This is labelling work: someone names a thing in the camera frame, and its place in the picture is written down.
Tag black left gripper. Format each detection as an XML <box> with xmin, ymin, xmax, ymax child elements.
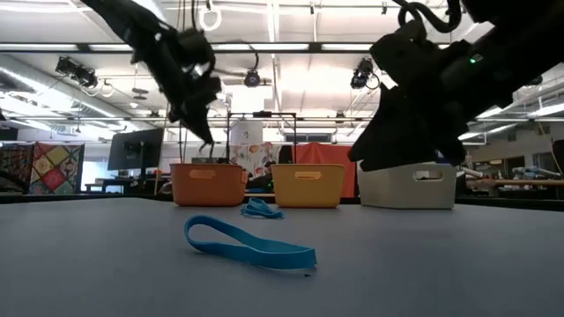
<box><xmin>162</xmin><ymin>65</ymin><xmax>221</xmax><ymax>144</ymax></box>

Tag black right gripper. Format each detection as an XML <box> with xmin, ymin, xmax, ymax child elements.
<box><xmin>348</xmin><ymin>48</ymin><xmax>516</xmax><ymax>173</ymax></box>

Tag blue rubber band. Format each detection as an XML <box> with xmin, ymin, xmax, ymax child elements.
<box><xmin>240</xmin><ymin>196</ymin><xmax>286</xmax><ymax>220</ymax></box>
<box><xmin>183</xmin><ymin>214</ymin><xmax>318</xmax><ymax>271</ymax></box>

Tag white plastic basket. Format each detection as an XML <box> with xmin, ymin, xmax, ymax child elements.
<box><xmin>356</xmin><ymin>161</ymin><xmax>458</xmax><ymax>210</ymax></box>

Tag floral cloth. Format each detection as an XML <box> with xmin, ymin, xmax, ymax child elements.
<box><xmin>231</xmin><ymin>142</ymin><xmax>282</xmax><ymax>177</ymax></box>

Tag black room monitor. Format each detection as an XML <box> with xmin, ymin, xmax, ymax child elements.
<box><xmin>107</xmin><ymin>127</ymin><xmax>165</xmax><ymax>172</ymax></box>

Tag orange plastic basket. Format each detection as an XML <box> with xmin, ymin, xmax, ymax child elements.
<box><xmin>169</xmin><ymin>163</ymin><xmax>249</xmax><ymax>208</ymax></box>

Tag person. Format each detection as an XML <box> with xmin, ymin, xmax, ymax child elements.
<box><xmin>247</xmin><ymin>160</ymin><xmax>277</xmax><ymax>194</ymax></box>

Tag red cloth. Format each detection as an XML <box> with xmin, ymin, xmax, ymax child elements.
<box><xmin>291</xmin><ymin>142</ymin><xmax>357</xmax><ymax>198</ymax></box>

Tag grey blue machine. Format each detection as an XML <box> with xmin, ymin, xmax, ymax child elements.
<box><xmin>510</xmin><ymin>165</ymin><xmax>563</xmax><ymax>180</ymax></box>

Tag yellow plastic basket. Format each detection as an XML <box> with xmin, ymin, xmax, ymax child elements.
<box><xmin>271</xmin><ymin>163</ymin><xmax>346</xmax><ymax>209</ymax></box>

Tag black ceiling spotlights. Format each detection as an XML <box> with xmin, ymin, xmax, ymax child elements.
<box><xmin>55</xmin><ymin>55</ymin><xmax>99</xmax><ymax>89</ymax></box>

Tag black beam with light strips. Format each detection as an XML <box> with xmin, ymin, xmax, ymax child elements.
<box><xmin>0</xmin><ymin>42</ymin><xmax>564</xmax><ymax>55</ymax></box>

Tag bright patchwork quilt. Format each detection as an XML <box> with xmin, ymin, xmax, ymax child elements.
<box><xmin>30</xmin><ymin>141</ymin><xmax>85</xmax><ymax>195</ymax></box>

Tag dark patterned quilt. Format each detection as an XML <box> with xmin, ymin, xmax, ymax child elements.
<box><xmin>0</xmin><ymin>143</ymin><xmax>34</xmax><ymax>195</ymax></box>

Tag black overhead camera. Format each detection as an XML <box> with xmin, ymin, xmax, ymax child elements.
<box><xmin>243</xmin><ymin>69</ymin><xmax>262</xmax><ymax>88</ymax></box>

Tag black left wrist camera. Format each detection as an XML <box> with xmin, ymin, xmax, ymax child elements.
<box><xmin>175</xmin><ymin>26</ymin><xmax>218</xmax><ymax>67</ymax></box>

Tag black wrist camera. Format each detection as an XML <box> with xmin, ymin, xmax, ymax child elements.
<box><xmin>175</xmin><ymin>26</ymin><xmax>218</xmax><ymax>67</ymax></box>
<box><xmin>368</xmin><ymin>19</ymin><xmax>442</xmax><ymax>89</ymax></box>

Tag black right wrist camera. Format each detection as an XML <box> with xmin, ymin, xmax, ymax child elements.
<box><xmin>368</xmin><ymin>19</ymin><xmax>442</xmax><ymax>89</ymax></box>

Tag black ceiling spotlight camera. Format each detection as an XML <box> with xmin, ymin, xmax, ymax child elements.
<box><xmin>350</xmin><ymin>56</ymin><xmax>381</xmax><ymax>92</ymax></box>

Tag white hanging ring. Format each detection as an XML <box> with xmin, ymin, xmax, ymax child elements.
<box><xmin>197</xmin><ymin>6</ymin><xmax>223</xmax><ymax>33</ymax></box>

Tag wooden bench rail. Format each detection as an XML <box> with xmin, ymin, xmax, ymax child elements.
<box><xmin>464</xmin><ymin>178</ymin><xmax>564</xmax><ymax>188</ymax></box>

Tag black right camera cable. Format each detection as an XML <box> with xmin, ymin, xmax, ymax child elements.
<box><xmin>396</xmin><ymin>0</ymin><xmax>464</xmax><ymax>35</ymax></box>

